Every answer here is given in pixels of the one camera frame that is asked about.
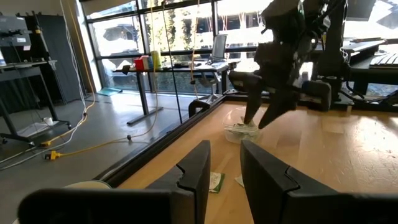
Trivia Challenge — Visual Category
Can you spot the white plastic bowl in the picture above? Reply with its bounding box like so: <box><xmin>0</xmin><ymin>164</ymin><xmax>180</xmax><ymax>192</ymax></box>
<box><xmin>62</xmin><ymin>179</ymin><xmax>112</xmax><ymax>190</ymax></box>

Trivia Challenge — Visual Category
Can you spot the dark grey equipment box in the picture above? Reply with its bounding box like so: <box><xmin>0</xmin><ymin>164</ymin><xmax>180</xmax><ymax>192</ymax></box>
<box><xmin>0</xmin><ymin>15</ymin><xmax>32</xmax><ymax>47</ymax></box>

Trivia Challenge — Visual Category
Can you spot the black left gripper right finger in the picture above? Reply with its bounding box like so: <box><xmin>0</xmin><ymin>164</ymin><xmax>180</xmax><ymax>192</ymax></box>
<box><xmin>239</xmin><ymin>139</ymin><xmax>398</xmax><ymax>224</ymax></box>

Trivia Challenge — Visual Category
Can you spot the yellow extension cable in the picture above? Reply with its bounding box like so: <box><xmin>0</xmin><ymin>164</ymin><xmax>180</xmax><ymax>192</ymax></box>
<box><xmin>189</xmin><ymin>0</ymin><xmax>201</xmax><ymax>99</ymax></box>
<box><xmin>44</xmin><ymin>0</ymin><xmax>159</xmax><ymax>161</ymax></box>
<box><xmin>40</xmin><ymin>0</ymin><xmax>96</xmax><ymax>147</ymax></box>

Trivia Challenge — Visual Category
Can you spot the black aluminium table frame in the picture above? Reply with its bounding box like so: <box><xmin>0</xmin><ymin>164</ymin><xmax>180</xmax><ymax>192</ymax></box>
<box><xmin>93</xmin><ymin>93</ymin><xmax>398</xmax><ymax>188</ymax></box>

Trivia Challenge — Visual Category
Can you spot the black window frame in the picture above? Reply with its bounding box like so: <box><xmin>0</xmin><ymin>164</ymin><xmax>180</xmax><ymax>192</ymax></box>
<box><xmin>79</xmin><ymin>0</ymin><xmax>398</xmax><ymax>94</ymax></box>

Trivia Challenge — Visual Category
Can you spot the grey side table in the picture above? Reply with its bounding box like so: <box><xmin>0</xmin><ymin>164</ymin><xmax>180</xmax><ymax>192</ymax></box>
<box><xmin>341</xmin><ymin>39</ymin><xmax>398</xmax><ymax>55</ymax></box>

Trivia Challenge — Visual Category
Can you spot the yellow green cylinder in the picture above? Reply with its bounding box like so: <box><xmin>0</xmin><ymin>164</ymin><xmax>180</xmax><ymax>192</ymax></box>
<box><xmin>150</xmin><ymin>50</ymin><xmax>163</xmax><ymax>69</ymax></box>

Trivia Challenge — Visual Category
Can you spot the black table clamp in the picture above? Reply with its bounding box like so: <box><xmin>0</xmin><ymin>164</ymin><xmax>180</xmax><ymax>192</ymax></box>
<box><xmin>188</xmin><ymin>99</ymin><xmax>211</xmax><ymax>118</ymax></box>

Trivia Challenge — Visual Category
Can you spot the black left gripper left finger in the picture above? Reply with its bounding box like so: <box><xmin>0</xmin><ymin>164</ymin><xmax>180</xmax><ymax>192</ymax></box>
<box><xmin>17</xmin><ymin>139</ymin><xmax>211</xmax><ymax>224</ymax></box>

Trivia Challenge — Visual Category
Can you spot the dark desk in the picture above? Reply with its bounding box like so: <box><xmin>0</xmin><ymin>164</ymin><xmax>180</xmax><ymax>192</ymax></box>
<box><xmin>348</xmin><ymin>52</ymin><xmax>398</xmax><ymax>97</ymax></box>

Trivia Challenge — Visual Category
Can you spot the thin black pole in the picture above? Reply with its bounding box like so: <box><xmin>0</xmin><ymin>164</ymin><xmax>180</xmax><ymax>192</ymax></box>
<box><xmin>160</xmin><ymin>0</ymin><xmax>183</xmax><ymax>124</ymax></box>

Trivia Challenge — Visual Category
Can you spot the desk with black legs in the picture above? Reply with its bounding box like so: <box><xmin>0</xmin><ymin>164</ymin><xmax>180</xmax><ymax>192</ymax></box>
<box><xmin>113</xmin><ymin>58</ymin><xmax>242</xmax><ymax>127</ymax></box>

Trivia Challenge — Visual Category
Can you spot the black keyboard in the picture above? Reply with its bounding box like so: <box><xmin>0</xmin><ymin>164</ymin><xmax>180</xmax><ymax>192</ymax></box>
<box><xmin>369</xmin><ymin>52</ymin><xmax>398</xmax><ymax>68</ymax></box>

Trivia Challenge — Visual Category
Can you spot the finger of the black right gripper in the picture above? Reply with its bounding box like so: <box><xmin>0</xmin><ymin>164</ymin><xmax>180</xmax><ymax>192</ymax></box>
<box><xmin>228</xmin><ymin>70</ymin><xmax>264</xmax><ymax>125</ymax></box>
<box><xmin>257</xmin><ymin>80</ymin><xmax>333</xmax><ymax>130</ymax></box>

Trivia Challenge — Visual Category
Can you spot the black equipment cart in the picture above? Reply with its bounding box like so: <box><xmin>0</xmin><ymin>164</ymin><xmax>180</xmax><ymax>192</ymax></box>
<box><xmin>0</xmin><ymin>60</ymin><xmax>73</xmax><ymax>147</ymax></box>

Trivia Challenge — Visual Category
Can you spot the clear plastic bin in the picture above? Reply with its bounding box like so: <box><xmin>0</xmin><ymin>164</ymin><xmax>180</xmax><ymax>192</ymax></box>
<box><xmin>222</xmin><ymin>106</ymin><xmax>262</xmax><ymax>144</ymax></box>

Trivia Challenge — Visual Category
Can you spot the black curtain panel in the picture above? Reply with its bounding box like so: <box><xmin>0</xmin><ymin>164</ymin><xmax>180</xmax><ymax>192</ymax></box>
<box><xmin>24</xmin><ymin>14</ymin><xmax>86</xmax><ymax>105</ymax></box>

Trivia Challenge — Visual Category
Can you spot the teal floor mat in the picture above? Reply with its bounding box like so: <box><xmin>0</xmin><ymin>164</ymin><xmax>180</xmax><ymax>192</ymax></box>
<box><xmin>96</xmin><ymin>86</ymin><xmax>123</xmax><ymax>96</ymax></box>

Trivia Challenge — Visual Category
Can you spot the grey office chair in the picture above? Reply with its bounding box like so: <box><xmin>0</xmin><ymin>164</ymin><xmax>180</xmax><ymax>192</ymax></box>
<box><xmin>190</xmin><ymin>33</ymin><xmax>233</xmax><ymax>103</ymax></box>

